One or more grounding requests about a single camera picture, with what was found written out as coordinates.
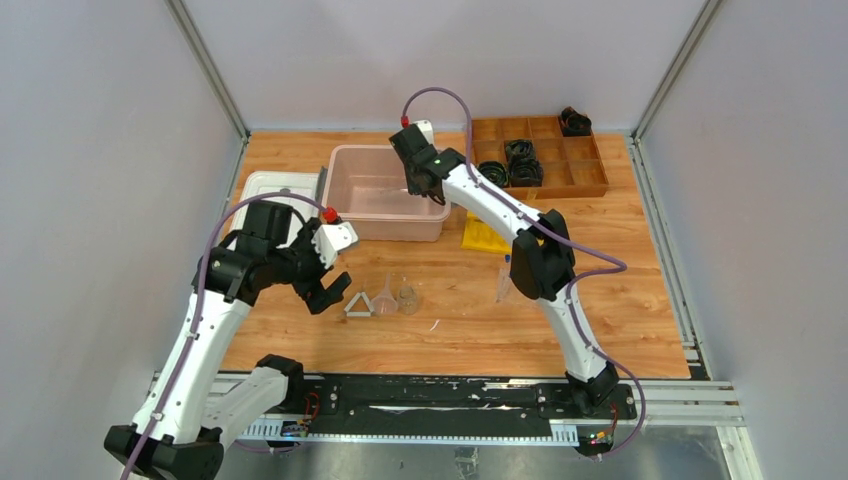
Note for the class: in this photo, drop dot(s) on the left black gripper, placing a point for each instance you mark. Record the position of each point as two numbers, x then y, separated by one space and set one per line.
312 277

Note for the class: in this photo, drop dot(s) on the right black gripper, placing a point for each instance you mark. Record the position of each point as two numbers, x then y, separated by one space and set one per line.
413 188

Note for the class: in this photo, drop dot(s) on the yellow test tube rack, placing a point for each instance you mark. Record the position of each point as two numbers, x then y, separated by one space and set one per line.
480 237

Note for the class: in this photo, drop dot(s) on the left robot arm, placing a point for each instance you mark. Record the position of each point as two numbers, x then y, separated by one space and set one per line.
177 433

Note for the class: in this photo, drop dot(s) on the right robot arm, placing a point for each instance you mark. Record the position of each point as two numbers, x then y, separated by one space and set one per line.
542 255

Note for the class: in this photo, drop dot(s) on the white clay triangle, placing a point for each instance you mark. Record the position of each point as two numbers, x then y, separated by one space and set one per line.
359 306

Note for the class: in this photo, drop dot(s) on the clear plastic funnel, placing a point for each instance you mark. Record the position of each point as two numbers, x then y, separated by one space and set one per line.
384 302

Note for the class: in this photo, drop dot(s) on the pink plastic bin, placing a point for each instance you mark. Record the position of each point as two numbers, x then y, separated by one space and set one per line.
366 185

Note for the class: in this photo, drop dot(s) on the small glass beaker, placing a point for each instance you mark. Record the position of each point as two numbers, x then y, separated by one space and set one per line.
407 298

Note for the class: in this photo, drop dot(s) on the white bin lid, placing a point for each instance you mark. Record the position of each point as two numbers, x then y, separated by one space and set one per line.
302 184

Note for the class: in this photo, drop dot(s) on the clear plastic well plate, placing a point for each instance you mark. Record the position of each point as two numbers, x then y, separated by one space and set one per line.
506 292

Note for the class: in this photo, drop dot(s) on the wooden compartment tray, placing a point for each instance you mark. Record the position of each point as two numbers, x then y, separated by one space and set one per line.
530 158

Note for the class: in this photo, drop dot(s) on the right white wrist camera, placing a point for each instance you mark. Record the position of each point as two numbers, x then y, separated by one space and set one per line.
427 130

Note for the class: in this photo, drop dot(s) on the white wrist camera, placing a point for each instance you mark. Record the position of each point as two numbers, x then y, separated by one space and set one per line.
330 240
427 130

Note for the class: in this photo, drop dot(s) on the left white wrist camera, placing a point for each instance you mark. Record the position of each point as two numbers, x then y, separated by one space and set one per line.
330 240

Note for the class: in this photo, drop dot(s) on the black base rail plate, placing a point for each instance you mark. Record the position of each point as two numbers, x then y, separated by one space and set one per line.
456 410

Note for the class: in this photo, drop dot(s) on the black cable coil corner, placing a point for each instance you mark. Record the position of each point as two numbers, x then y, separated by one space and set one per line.
574 124

